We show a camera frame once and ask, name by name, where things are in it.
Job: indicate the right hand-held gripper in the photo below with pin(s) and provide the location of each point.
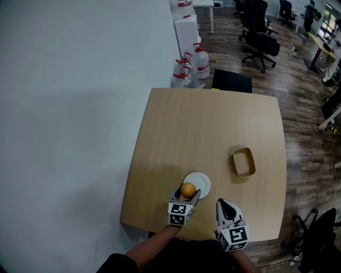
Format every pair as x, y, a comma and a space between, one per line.
234, 234

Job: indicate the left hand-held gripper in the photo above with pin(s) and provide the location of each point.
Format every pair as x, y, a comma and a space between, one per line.
178, 215

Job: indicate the round golden-brown food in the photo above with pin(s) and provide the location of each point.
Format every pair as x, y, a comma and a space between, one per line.
188, 190

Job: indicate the white round plate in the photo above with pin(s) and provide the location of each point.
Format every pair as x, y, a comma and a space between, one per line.
200, 184

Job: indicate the person's right forearm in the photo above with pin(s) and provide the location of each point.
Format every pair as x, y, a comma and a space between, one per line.
243, 260

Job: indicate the person's left forearm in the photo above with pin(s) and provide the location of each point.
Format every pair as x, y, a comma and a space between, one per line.
154, 241

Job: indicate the brown paper tray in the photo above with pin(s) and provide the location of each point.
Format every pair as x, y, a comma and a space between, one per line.
243, 162

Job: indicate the person's dark clothing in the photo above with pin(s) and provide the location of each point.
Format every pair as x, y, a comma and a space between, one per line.
181, 256

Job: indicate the white power strip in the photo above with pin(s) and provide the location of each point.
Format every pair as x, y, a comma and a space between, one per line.
295, 258

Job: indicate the black office chair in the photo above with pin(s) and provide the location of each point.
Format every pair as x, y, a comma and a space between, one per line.
319, 240
286, 12
239, 6
259, 40

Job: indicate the clear water jug red cap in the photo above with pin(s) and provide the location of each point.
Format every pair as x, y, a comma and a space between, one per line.
183, 65
181, 80

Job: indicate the black square stool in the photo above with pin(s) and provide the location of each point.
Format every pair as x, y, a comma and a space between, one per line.
231, 81

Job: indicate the large clear water jug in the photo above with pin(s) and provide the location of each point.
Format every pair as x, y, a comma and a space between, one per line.
200, 62

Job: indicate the white desk leg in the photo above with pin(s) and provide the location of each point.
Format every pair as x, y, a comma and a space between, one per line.
329, 120

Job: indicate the white tall box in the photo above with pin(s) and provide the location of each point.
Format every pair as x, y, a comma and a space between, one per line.
186, 37

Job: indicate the small white floor object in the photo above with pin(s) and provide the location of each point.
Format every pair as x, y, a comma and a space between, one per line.
294, 51

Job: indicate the white box red label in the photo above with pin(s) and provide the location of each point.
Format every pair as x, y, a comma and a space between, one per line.
182, 7

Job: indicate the wooden desk black leg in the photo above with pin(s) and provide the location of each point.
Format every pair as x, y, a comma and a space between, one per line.
321, 45

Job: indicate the white desk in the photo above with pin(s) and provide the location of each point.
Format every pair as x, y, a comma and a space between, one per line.
203, 4

